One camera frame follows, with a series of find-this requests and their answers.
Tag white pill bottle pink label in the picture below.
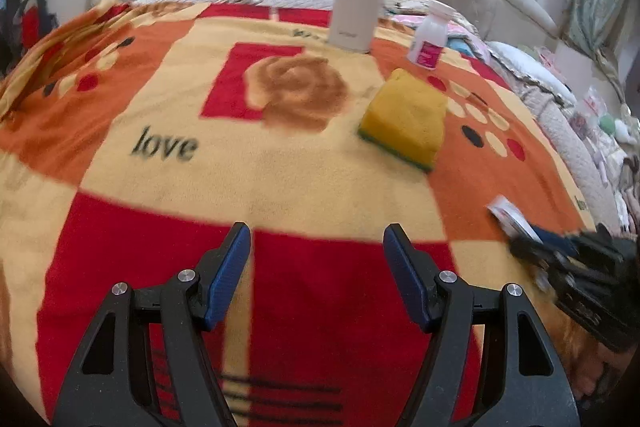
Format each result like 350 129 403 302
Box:
407 0 456 70

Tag white ruffled pillow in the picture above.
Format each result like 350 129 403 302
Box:
487 41 576 105

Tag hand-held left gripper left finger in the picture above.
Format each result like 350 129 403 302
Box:
52 222 252 427

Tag red orange printed blanket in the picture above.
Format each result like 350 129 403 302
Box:
0 0 601 423

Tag clear zip bag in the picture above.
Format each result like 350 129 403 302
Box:
570 89 608 142

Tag grey quilted bedspread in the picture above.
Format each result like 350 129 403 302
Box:
520 87 626 228

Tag green plush toy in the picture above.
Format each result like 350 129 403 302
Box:
597 114 626 138

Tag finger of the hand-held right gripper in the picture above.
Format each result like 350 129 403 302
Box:
509 227 583 268

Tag red hanging clothes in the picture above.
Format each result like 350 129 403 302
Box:
17 0 51 52

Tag yellow sponge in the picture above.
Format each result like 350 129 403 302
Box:
357 68 449 172

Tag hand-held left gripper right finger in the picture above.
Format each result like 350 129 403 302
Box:
383 223 581 427

